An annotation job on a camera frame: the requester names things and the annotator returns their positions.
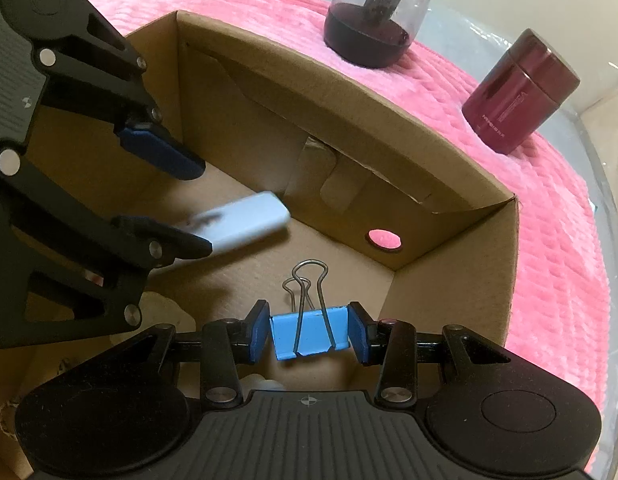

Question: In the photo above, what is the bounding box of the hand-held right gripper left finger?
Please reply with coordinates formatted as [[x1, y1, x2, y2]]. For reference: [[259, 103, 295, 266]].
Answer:
[[88, 300, 271, 408]]

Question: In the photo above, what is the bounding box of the cardboard box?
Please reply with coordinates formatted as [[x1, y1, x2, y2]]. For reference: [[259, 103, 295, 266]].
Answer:
[[0, 10, 520, 480]]

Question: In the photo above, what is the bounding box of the maroon metal canister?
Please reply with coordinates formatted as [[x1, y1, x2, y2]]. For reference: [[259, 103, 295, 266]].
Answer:
[[461, 28, 581, 156]]

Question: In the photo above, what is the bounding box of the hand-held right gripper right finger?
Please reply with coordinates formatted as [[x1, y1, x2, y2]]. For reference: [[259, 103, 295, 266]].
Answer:
[[347, 302, 512, 406]]

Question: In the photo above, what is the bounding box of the white plastic case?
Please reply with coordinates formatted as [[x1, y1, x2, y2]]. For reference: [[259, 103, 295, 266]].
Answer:
[[161, 191, 293, 267]]

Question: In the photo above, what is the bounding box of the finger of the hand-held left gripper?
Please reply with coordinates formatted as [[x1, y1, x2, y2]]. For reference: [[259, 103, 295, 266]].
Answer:
[[33, 10, 207, 182], [0, 142, 213, 336]]

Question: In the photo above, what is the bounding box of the dark glass jar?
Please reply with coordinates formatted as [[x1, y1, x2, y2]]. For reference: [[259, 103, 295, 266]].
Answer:
[[324, 0, 436, 70]]

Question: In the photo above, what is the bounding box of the blue binder clip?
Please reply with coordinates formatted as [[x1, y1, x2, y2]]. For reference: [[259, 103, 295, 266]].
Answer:
[[270, 260, 352, 362]]

